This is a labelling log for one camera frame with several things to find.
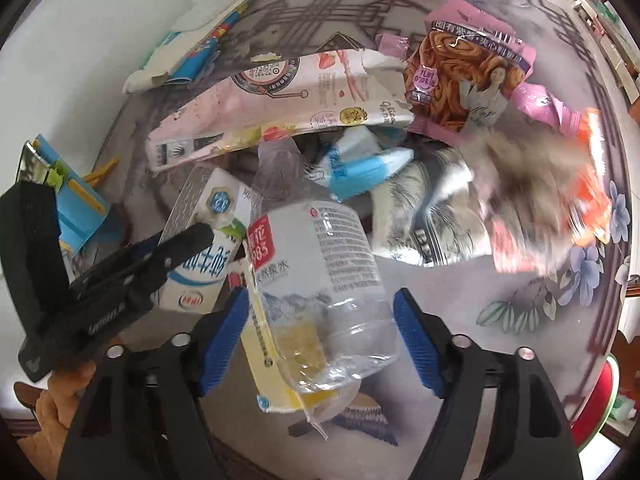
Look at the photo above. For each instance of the light blue white wrapper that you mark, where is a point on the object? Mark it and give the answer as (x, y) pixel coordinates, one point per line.
(356, 164)

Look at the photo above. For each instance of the silver grey foil bag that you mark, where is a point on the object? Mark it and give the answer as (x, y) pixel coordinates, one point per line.
(428, 215)

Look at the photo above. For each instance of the blue yellow toy box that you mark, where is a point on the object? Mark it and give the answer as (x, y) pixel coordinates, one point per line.
(81, 210)

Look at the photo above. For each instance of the long pink white snack bag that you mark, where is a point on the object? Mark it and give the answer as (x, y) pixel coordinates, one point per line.
(316, 92)

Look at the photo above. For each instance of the orange snack bag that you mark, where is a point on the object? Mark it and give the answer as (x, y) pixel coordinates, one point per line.
(599, 208)

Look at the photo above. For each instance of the low TV cabinet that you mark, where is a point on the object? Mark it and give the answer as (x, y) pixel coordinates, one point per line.
(621, 56)

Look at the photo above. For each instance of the purple noodle snack bag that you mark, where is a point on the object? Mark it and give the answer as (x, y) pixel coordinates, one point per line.
(462, 75)

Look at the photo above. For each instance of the pink Pocky wrapper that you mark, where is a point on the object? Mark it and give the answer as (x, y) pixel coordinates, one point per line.
(538, 103)

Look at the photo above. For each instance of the clear plastic water bottle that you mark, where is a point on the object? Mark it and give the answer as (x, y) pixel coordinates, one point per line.
(316, 278)

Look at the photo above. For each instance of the white blue paper box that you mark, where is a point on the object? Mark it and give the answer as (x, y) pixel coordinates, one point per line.
(191, 42)

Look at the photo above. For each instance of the crumpled brown paper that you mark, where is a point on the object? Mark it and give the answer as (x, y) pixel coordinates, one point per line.
(528, 187)

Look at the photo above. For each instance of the person's left hand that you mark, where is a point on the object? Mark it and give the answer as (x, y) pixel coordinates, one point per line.
(39, 454)

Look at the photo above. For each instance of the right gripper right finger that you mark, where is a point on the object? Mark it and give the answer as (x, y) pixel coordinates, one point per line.
(529, 435)

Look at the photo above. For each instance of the red green trash bin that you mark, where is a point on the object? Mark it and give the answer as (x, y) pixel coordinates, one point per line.
(599, 405)

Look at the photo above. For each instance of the yellow white flat wrapper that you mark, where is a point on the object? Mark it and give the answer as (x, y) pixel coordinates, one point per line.
(274, 395)

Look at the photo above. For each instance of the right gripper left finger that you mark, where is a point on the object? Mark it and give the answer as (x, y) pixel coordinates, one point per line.
(141, 417)

